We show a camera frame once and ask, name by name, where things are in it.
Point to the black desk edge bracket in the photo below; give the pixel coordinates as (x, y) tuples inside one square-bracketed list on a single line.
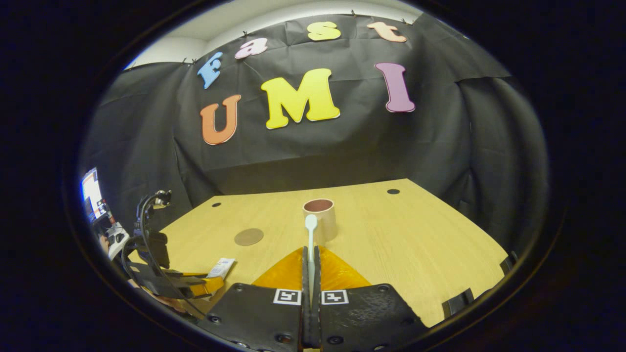
[(508, 262), (458, 303)]

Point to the beige cup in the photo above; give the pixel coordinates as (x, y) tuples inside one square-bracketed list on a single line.
[(326, 220)]

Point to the pale green toothbrush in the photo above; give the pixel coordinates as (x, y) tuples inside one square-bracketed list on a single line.
[(311, 234)]

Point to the black backdrop cloth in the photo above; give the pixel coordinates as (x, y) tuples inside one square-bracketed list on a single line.
[(342, 146)]

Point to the white toothpaste tube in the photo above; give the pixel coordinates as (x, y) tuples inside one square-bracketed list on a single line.
[(221, 268)]

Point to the wooden desktop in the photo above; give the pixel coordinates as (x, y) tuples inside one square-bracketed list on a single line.
[(391, 244)]

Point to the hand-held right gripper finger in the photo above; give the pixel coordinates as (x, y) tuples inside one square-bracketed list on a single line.
[(305, 318), (317, 318)]

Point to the round brown coaster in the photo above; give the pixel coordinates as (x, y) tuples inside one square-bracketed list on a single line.
[(249, 237)]

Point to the computer monitor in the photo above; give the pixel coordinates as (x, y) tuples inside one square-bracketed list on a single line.
[(92, 193)]

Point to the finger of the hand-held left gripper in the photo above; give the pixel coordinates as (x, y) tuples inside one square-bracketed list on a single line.
[(205, 288), (188, 275)]

